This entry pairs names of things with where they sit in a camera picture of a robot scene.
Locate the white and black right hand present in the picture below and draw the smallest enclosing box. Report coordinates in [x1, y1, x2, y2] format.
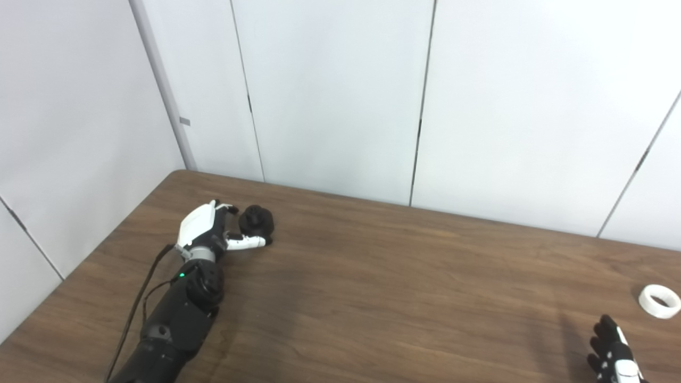
[587, 314, 650, 383]

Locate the white and black left hand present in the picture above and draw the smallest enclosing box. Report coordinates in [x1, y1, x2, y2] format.
[176, 200, 267, 262]

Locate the round black part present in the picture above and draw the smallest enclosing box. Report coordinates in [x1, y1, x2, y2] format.
[238, 205, 275, 246]

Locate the white ring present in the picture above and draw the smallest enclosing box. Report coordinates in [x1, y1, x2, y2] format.
[638, 284, 681, 320]

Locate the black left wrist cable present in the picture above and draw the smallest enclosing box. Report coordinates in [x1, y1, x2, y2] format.
[105, 244, 184, 383]

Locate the thin black left arm wire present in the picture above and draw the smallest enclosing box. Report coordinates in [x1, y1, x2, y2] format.
[142, 279, 179, 322]

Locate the grey wall corner post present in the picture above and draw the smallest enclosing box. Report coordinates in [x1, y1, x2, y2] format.
[129, 0, 198, 172]

